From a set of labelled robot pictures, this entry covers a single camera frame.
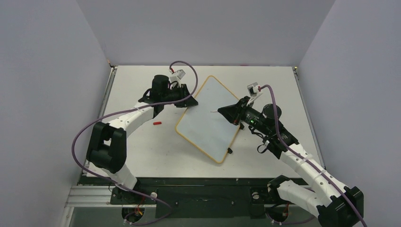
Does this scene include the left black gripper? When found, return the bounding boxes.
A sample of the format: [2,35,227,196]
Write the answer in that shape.
[162,84,198,108]

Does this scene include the yellow framed whiteboard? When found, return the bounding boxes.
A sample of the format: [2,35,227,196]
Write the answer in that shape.
[175,75,239,164]

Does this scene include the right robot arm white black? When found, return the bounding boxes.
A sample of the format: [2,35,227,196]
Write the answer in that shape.
[217,96,364,227]

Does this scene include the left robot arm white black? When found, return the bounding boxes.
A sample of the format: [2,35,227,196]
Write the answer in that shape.
[87,75,198,203]

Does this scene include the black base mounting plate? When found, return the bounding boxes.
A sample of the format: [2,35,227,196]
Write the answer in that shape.
[78,176,288,222]

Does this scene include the front aluminium extrusion bar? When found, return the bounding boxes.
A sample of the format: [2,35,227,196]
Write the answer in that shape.
[65,186,112,207]

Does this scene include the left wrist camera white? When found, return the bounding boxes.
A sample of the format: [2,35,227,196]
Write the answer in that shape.
[170,70,185,83]

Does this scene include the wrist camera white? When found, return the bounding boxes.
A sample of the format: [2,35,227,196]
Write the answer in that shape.
[247,82,262,105]
[170,70,185,83]

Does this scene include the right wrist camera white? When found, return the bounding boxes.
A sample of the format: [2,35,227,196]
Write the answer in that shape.
[247,82,262,105]

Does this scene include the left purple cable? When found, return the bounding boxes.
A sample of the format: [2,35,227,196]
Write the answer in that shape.
[71,61,199,226]

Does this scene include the purple cable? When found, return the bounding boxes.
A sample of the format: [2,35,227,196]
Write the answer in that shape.
[71,61,199,226]
[258,84,368,227]

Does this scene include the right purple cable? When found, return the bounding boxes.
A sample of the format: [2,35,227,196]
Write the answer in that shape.
[258,84,368,227]

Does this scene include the right aluminium rail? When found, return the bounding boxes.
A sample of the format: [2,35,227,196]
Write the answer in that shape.
[292,66,325,167]

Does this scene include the aluminium rail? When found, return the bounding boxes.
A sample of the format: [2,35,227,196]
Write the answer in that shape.
[82,66,118,177]
[292,66,325,167]

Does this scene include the left aluminium rail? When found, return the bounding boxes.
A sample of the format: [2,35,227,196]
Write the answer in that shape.
[82,66,118,177]

